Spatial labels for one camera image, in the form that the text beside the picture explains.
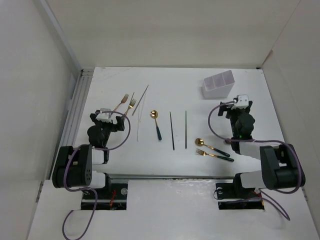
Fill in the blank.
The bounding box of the gold fork green handle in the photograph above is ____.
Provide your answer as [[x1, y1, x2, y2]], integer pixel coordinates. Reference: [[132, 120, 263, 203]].
[[124, 98, 137, 116], [195, 148, 235, 162]]

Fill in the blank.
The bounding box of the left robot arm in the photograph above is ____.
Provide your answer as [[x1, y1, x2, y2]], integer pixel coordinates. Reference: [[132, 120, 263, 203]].
[[52, 109, 125, 199]]

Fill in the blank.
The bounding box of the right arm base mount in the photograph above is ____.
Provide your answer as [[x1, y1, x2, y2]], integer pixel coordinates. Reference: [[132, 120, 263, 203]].
[[214, 182, 265, 210]]

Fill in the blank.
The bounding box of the white three-slot utensil container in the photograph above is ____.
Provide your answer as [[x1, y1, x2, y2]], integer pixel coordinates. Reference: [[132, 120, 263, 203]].
[[202, 70, 235, 99]]

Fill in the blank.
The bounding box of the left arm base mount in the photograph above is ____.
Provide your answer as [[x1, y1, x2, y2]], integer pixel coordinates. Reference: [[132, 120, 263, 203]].
[[80, 181, 128, 211]]

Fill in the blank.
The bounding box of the rose gold fork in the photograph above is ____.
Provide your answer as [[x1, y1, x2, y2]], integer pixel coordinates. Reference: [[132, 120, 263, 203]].
[[113, 94, 130, 112]]

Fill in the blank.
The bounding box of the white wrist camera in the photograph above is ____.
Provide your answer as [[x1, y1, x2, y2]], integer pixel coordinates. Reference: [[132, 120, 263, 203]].
[[96, 108, 112, 123], [231, 94, 250, 110]]

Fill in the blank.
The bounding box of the black chopstick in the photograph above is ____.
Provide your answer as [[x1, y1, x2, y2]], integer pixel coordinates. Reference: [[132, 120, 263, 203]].
[[169, 111, 175, 151], [184, 110, 188, 149]]

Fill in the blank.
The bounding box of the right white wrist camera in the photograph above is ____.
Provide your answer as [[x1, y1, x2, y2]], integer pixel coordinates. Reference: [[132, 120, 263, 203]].
[[231, 94, 250, 110]]

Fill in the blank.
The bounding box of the gold spoon green handle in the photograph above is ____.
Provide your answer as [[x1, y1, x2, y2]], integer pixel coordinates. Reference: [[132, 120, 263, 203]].
[[150, 110, 162, 141], [195, 138, 231, 157]]

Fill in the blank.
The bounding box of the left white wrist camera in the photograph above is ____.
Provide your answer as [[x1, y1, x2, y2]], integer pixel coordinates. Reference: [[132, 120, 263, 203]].
[[96, 108, 112, 123]]

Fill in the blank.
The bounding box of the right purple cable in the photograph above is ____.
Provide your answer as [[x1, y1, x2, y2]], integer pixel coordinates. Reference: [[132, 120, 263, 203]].
[[208, 99, 304, 229]]

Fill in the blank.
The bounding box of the aluminium rail frame left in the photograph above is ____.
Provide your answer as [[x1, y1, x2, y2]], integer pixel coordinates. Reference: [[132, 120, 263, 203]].
[[48, 68, 95, 180]]

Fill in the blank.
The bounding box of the thin silver chopstick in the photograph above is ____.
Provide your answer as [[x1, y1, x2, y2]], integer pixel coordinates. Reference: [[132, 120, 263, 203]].
[[136, 97, 146, 142]]

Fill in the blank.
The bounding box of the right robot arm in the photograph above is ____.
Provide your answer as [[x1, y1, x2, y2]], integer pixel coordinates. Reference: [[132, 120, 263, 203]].
[[216, 97, 306, 198]]

